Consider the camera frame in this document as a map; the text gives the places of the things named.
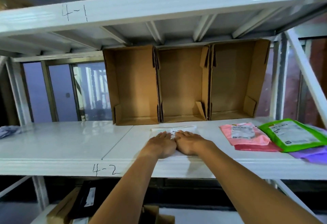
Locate person's left hand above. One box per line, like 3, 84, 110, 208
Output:
140, 132, 177, 159

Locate person's right hand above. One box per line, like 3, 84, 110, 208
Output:
174, 130, 216, 156

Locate white mailer bag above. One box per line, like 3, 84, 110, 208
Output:
150, 125, 198, 157

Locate light pink mailer bag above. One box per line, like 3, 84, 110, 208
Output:
219, 122, 271, 146

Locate red mailer bag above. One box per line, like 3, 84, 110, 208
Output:
234, 142, 281, 152

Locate green mailer bag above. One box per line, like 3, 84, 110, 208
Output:
258, 118, 327, 153

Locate purple mailer bag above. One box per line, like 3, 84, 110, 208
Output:
290, 146, 327, 165
306, 124, 327, 134

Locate purple mailer bag front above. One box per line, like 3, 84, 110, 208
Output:
306, 124, 327, 134

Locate person's left forearm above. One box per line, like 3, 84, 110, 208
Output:
88, 152, 159, 224

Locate person's right forearm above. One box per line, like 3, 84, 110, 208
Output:
199, 142, 322, 224

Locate white metal shelf rack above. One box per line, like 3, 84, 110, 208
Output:
0, 0, 327, 224

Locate open brown cardboard box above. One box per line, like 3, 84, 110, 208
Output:
103, 45, 160, 126
154, 45, 210, 123
208, 39, 271, 121

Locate brown cardboard carton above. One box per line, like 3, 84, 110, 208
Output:
139, 205, 175, 224
47, 187, 81, 224

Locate black package with white label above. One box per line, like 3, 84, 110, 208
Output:
69, 180, 113, 219

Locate crumpled blue plastic film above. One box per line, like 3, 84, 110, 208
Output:
0, 125, 21, 139

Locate metal window frame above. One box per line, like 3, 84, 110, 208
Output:
21, 61, 113, 122

